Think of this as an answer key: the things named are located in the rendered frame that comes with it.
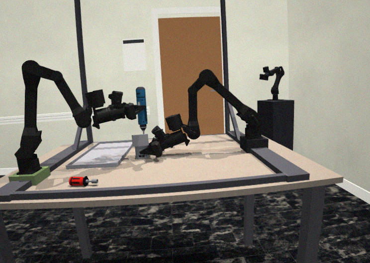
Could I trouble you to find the blue cylindrical tool barrel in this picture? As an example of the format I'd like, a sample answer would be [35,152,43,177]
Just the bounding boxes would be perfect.
[136,87,148,134]

